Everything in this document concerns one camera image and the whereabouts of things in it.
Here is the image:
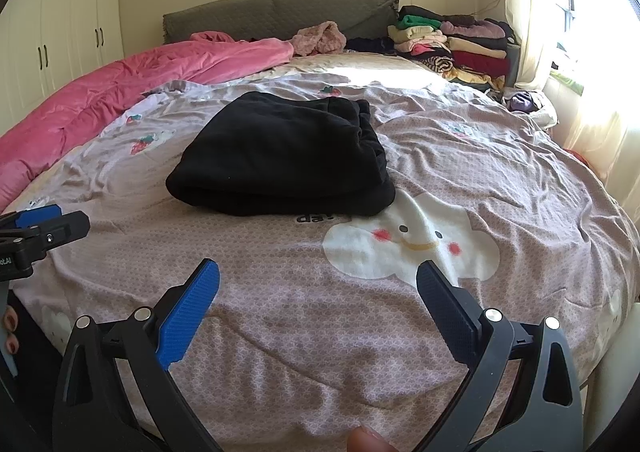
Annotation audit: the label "white wardrobe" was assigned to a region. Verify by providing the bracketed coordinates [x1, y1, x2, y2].
[0, 0, 126, 133]

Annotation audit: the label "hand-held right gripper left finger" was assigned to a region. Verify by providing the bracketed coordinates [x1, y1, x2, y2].
[52, 258, 223, 452]

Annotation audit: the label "pink fluffy cloth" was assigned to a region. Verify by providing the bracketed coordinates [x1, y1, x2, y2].
[292, 22, 347, 57]

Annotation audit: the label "white pillow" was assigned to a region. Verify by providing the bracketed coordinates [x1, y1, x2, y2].
[525, 96, 558, 129]

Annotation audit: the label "purple cloth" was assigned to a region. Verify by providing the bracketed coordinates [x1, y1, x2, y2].
[505, 90, 543, 113]

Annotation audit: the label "black sweater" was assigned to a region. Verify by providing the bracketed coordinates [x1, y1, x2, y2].
[166, 92, 397, 219]

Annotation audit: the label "dark crumpled clothes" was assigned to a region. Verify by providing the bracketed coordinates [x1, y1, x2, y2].
[345, 34, 401, 55]

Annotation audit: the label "cream curtain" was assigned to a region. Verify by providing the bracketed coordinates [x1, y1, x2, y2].
[500, 0, 640, 193]

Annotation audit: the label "person's left hand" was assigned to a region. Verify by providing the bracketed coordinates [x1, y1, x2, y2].
[2, 309, 21, 357]

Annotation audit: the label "grey padded headboard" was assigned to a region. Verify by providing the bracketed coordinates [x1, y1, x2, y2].
[162, 0, 401, 45]

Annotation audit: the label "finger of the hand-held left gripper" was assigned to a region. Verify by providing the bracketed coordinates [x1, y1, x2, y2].
[25, 211, 92, 251]
[14, 204, 62, 229]

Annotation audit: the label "pink printed bed sheet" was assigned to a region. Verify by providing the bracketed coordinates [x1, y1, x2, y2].
[0, 54, 640, 452]

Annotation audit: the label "pink quilt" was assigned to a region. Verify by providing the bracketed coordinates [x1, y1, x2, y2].
[0, 32, 296, 210]

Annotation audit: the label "person's right hand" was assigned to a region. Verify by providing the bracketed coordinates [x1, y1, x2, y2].
[347, 427, 396, 452]

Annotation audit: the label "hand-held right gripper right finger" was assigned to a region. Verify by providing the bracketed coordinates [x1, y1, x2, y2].
[416, 260, 586, 452]

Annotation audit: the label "pile of folded clothes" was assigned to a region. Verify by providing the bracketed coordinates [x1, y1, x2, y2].
[395, 6, 521, 92]

